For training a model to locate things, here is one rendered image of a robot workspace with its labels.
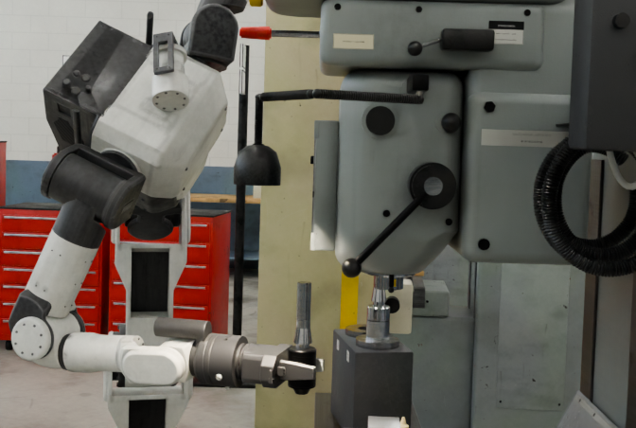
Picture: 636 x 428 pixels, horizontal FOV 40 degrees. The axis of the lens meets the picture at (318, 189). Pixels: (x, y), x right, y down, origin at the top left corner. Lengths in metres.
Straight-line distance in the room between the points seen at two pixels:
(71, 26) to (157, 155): 9.30
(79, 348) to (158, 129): 0.42
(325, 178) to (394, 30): 0.26
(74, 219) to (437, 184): 0.66
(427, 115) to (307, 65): 1.84
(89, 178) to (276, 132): 1.62
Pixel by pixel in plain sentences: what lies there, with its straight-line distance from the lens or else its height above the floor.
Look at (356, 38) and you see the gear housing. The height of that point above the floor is 1.67.
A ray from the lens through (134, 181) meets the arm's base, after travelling 1.63.
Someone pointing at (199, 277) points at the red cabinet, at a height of 0.58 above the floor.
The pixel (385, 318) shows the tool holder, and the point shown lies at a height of 1.16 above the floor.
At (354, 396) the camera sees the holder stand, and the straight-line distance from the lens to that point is 1.79.
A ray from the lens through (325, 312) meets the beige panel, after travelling 3.22.
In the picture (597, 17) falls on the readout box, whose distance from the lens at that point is 1.13.
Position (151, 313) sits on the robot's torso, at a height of 1.12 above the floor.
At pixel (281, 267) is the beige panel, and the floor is 1.06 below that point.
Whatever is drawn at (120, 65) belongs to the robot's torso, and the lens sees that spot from 1.76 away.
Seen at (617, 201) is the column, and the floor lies 1.43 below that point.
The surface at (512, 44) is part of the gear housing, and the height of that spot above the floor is 1.67.
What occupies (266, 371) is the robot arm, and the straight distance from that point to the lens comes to 1.48.
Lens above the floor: 1.51
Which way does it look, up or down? 3 degrees down
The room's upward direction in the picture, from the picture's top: 2 degrees clockwise
